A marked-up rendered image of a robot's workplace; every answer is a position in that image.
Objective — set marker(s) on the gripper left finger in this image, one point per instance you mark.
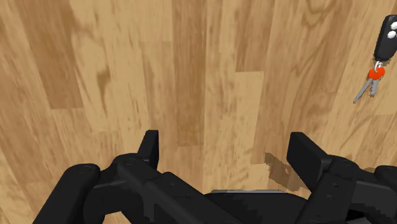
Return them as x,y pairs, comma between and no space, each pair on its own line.
130,183

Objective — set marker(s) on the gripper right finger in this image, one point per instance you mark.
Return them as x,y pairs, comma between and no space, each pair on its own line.
328,183

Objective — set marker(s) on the black car key fob with keys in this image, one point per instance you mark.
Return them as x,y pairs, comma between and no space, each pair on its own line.
384,43

